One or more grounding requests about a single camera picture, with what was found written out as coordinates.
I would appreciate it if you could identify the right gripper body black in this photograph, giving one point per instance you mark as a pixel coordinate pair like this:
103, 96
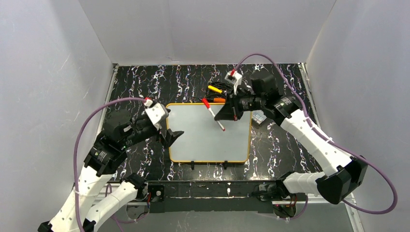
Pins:
235, 107

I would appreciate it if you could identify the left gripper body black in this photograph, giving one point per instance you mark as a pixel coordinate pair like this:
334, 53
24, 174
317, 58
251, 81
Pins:
163, 135

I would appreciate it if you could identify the white marker pen red ends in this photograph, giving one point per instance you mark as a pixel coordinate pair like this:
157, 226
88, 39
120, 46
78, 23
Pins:
206, 103

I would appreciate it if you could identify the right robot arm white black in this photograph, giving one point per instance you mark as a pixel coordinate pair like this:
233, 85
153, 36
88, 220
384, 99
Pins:
341, 173

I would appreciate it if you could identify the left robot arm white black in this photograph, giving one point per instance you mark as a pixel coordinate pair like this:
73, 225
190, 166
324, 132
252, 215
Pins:
121, 132

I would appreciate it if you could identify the clear plastic screw box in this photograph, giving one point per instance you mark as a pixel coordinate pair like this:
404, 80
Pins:
258, 117

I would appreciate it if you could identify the orange handled tool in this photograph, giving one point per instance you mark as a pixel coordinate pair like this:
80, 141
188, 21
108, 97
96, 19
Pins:
219, 100

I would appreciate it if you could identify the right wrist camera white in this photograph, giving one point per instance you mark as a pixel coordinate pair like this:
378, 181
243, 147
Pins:
234, 78

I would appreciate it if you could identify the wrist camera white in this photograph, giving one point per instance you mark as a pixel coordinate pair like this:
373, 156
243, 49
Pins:
156, 112
234, 78

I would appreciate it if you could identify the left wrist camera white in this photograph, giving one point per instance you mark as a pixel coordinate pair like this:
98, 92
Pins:
156, 112

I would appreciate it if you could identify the yellow handled tool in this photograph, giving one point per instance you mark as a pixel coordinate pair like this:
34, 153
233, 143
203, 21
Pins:
214, 89

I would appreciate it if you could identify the whiteboard with yellow frame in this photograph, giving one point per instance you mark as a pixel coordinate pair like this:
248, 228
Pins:
203, 139

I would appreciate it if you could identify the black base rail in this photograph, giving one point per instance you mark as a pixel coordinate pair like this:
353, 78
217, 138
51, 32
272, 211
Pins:
218, 196

